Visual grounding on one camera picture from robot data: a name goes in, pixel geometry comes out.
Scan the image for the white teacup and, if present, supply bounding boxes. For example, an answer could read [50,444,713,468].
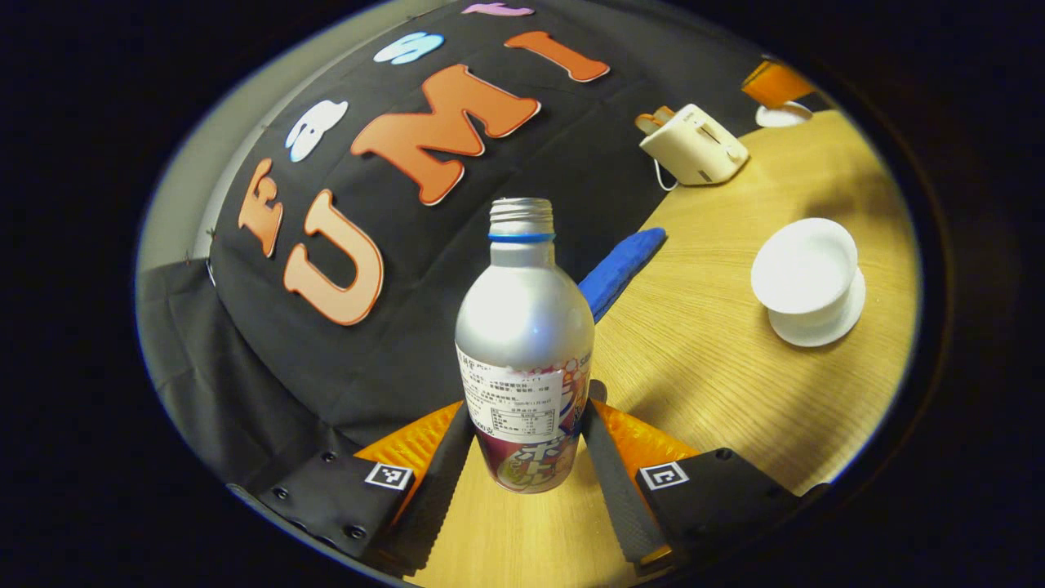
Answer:
[750,217,860,327]

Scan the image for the white toaster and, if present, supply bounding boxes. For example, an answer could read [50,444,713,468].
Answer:
[638,104,749,186]

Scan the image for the black backdrop cloth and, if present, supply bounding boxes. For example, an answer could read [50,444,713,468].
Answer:
[137,0,817,491]

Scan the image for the white saucer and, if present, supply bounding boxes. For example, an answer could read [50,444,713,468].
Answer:
[767,269,866,348]

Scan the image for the blue towel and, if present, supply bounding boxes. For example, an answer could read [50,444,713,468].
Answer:
[578,227,668,324]

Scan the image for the silver water bottle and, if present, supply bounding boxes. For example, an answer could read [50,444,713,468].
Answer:
[455,197,596,494]

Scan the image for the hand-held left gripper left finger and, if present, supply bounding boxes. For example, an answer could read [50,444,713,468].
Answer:
[229,400,476,577]

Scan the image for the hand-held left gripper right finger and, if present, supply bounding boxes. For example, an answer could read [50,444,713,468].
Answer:
[581,400,829,572]

